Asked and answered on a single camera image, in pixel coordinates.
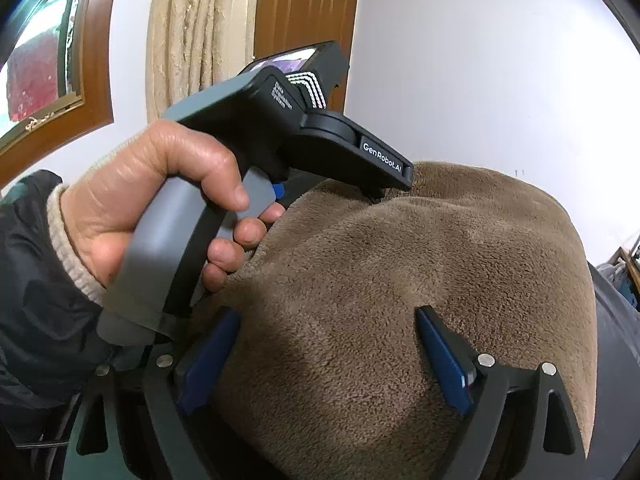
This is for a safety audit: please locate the beige curtain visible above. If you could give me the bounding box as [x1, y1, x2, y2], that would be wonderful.
[146, 0, 261, 123]

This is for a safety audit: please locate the wooden door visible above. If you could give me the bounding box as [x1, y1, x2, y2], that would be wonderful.
[254, 0, 362, 111]

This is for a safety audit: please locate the cluttered wooden desk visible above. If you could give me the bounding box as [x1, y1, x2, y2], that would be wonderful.
[595, 240, 640, 311]

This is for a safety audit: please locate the person's left hand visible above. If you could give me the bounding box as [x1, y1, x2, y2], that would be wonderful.
[59, 119, 286, 293]

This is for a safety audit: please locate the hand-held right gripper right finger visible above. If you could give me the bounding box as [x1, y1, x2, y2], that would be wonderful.
[416, 305, 588, 480]

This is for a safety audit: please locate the brown fleece sweater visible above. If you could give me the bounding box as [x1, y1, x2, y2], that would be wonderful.
[187, 161, 599, 480]

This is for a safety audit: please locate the wooden framed window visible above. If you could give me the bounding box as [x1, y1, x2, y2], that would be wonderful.
[0, 0, 123, 183]

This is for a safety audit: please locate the person's left forearm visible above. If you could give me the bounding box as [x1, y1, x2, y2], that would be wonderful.
[0, 170, 123, 441]

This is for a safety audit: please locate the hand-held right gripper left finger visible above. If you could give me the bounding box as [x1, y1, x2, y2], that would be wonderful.
[62, 307, 242, 480]

